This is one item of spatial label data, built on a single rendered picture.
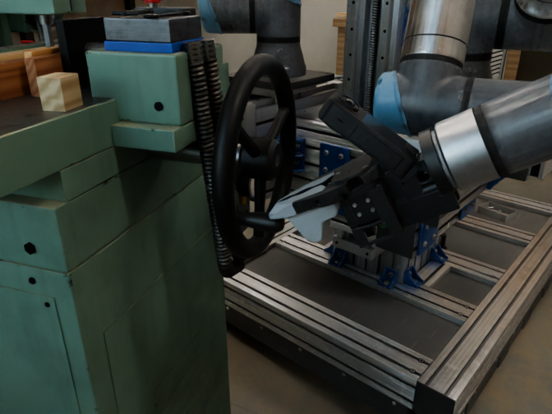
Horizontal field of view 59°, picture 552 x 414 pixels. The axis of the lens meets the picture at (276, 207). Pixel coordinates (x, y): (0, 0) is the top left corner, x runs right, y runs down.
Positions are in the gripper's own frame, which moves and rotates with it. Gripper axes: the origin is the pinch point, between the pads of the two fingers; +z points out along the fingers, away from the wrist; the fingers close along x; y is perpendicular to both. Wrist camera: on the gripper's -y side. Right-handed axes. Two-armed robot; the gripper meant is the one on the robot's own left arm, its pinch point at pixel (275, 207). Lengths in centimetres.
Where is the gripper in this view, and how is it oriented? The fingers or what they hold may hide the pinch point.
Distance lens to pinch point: 58.9
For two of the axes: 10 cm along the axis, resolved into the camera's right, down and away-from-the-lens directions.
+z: -8.2, 3.4, 4.6
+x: 3.2, -3.9, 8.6
